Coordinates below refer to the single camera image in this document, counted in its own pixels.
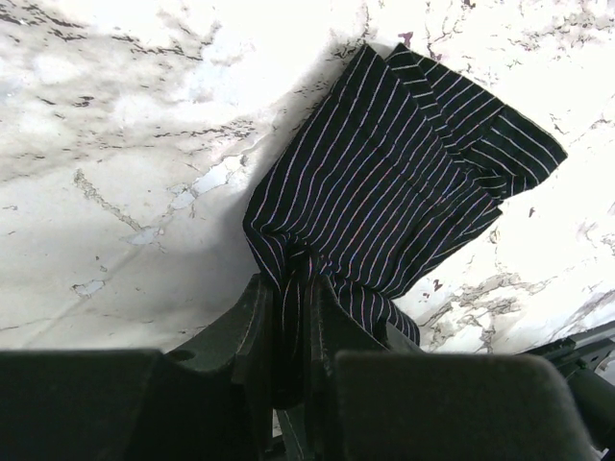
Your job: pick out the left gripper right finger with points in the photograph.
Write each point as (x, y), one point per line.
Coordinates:
(365, 402)

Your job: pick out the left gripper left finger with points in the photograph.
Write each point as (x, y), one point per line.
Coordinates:
(208, 399)

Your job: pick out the black patterned boxer underwear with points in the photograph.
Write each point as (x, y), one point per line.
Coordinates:
(402, 164)

